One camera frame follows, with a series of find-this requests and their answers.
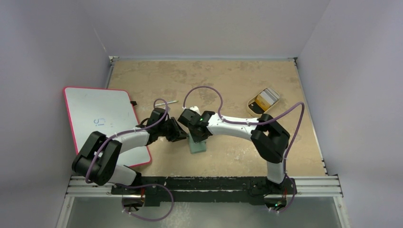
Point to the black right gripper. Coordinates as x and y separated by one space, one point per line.
197 131

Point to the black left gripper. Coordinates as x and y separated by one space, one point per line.
177 134

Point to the green leather card holder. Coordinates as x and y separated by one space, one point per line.
196 147

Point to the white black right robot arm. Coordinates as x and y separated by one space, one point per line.
270 139

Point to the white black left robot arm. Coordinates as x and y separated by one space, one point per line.
97 161

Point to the beige oval card tray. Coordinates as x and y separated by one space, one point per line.
253 109

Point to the stack of grey cards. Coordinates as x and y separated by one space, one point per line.
267 98

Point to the white marker pen green cap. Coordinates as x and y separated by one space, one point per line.
170 102

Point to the pink framed whiteboard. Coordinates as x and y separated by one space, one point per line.
103 110

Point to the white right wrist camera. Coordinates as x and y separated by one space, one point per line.
195 109

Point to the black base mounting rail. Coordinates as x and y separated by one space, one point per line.
254 190

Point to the aluminium extrusion frame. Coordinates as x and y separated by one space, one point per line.
317 204

